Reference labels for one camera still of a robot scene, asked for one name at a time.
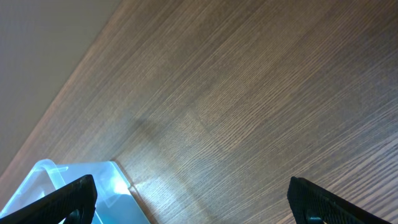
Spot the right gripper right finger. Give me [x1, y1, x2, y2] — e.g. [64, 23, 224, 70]
[287, 177, 389, 224]

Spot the clear plastic storage container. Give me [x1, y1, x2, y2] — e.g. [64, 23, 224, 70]
[1, 159, 148, 224]

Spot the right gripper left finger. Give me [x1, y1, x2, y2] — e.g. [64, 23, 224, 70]
[1, 174, 98, 224]

